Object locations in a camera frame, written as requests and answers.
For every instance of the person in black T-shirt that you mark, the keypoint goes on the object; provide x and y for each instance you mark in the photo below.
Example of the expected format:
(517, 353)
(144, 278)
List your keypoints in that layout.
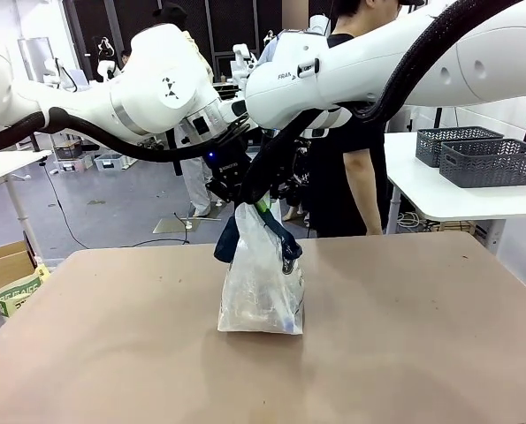
(333, 185)

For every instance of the brown cardboard box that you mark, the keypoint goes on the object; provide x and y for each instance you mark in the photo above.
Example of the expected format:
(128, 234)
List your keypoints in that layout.
(2, 265)

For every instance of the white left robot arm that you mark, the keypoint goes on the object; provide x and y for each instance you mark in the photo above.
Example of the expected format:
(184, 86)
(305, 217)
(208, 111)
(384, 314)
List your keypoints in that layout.
(147, 93)

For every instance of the white height-adjustable table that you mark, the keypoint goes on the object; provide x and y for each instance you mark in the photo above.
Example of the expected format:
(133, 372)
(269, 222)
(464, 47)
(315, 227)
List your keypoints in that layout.
(6, 163)

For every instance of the white plastic crate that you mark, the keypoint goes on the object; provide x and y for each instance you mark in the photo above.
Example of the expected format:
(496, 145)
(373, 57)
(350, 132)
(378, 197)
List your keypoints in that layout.
(111, 162)

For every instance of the grey plastic basket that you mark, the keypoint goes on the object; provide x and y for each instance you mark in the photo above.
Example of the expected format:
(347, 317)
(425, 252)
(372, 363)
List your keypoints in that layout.
(435, 143)
(492, 165)

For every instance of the dark plastic crate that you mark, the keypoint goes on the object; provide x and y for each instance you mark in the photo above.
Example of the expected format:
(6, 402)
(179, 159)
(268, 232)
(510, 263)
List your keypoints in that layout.
(70, 151)

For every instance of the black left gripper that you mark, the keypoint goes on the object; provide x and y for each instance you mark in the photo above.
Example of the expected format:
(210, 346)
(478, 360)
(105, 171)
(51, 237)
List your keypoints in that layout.
(227, 168)

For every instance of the white side table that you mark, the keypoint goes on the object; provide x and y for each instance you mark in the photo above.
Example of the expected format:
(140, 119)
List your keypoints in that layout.
(448, 199)

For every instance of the person in red shirt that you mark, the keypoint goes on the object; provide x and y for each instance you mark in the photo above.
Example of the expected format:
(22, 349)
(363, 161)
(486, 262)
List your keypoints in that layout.
(266, 52)

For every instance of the grey mannequin base plate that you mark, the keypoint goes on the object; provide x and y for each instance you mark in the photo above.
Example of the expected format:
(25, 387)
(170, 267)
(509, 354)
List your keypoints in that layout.
(174, 225)

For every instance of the green and white carton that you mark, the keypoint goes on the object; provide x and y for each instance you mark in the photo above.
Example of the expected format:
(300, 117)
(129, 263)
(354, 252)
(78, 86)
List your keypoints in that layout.
(19, 291)

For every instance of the clear plastic crate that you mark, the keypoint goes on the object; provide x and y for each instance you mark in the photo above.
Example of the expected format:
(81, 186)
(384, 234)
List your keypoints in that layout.
(74, 164)

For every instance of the mannequin with beige hoodie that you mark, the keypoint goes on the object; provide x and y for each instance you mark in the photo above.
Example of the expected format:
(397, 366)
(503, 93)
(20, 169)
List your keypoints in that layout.
(198, 190)

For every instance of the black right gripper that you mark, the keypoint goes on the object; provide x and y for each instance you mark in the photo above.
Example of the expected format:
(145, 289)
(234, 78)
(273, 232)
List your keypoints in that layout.
(295, 172)

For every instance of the silver reflector panel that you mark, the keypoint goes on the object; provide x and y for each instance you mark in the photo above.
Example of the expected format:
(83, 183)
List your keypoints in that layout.
(35, 57)

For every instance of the person's right forearm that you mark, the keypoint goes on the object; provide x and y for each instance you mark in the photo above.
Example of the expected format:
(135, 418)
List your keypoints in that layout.
(364, 199)

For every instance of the seated person in black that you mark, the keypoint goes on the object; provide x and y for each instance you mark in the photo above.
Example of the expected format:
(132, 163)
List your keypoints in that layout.
(125, 59)

